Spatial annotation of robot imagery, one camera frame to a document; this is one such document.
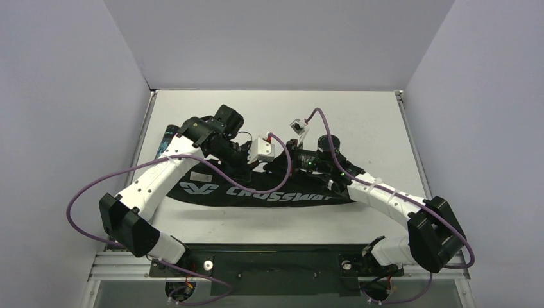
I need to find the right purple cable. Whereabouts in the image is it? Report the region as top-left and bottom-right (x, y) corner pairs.
(303, 107), (476, 305)

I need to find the black Crossway racket bag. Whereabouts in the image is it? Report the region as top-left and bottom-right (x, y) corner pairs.
(166, 163), (352, 208)

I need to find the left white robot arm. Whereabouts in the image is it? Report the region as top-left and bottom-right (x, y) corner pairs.
(99, 105), (248, 276)

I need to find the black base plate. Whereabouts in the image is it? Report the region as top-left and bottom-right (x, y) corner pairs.
(148, 243), (405, 298)

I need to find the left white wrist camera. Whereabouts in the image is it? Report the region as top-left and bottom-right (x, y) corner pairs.
(247, 137), (275, 165)

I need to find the black shuttlecock tube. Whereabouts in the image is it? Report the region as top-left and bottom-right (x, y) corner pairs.
(154, 124), (180, 160)

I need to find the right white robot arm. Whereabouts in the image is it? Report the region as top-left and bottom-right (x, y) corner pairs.
(266, 135), (470, 275)

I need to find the aluminium frame rail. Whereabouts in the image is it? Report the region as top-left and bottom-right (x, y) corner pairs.
(88, 252), (469, 281)

